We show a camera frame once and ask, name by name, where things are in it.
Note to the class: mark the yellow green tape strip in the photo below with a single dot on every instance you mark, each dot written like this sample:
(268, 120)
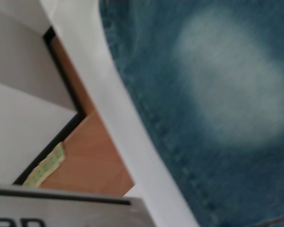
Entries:
(47, 165)

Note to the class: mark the black skirting strip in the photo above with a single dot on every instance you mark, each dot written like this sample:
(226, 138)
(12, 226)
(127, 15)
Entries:
(61, 78)

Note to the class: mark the blue denim shorts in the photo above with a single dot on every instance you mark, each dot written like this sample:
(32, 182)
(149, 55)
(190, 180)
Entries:
(215, 118)

